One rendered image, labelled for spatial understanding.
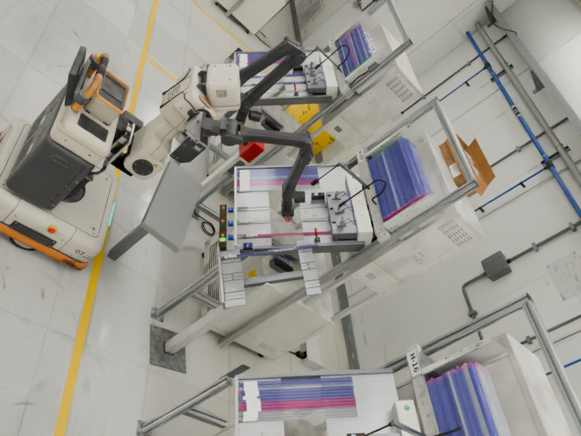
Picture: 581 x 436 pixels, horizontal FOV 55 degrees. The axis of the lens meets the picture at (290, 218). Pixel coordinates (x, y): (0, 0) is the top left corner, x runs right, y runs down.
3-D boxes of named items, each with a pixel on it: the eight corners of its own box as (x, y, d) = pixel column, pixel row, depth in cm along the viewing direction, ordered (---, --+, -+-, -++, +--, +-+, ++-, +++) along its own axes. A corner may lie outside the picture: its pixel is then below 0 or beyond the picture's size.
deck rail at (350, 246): (235, 257, 307) (234, 249, 303) (235, 253, 309) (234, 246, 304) (364, 251, 312) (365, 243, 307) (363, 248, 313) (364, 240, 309)
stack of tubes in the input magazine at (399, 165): (383, 220, 301) (424, 193, 289) (367, 160, 336) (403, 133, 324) (396, 231, 307) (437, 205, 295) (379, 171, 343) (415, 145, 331)
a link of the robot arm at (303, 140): (317, 128, 263) (318, 145, 258) (311, 144, 274) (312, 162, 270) (222, 117, 255) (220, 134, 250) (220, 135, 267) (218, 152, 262)
